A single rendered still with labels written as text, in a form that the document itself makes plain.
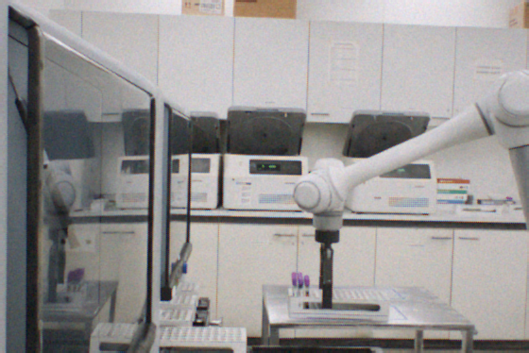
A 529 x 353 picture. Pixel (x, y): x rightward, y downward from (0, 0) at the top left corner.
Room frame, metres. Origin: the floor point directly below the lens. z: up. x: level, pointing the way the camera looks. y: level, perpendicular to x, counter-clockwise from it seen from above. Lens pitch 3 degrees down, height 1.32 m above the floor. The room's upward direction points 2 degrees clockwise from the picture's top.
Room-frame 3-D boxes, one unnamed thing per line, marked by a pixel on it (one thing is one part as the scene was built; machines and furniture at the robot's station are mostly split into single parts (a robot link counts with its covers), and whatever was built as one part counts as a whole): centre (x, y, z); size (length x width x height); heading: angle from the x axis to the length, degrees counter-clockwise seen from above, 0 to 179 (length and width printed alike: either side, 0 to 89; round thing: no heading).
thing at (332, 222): (1.70, -0.19, 1.10); 0.09 x 0.09 x 0.06
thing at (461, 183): (4.18, -1.38, 1.10); 0.24 x 0.13 x 0.10; 91
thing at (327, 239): (1.70, -0.19, 1.03); 0.08 x 0.07 x 0.09; 179
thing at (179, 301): (1.64, 0.34, 0.83); 0.30 x 0.10 x 0.06; 93
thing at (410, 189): (4.00, -0.85, 1.25); 0.62 x 0.56 x 0.69; 3
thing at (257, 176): (3.96, 0.00, 1.24); 0.62 x 0.56 x 0.69; 3
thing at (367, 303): (1.70, -0.23, 0.85); 0.30 x 0.10 x 0.06; 89
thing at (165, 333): (1.35, 0.18, 0.83); 0.30 x 0.10 x 0.06; 93
